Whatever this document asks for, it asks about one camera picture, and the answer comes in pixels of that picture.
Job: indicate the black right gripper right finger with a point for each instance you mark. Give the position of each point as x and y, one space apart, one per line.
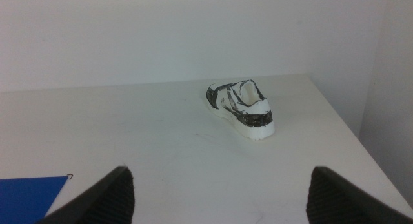
335 201

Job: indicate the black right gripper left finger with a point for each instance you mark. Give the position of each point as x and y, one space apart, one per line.
109 201

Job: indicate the white and black toy shoe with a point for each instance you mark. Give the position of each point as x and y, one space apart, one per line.
251 119

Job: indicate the blue rectangular mat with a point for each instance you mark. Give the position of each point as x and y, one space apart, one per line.
26 198

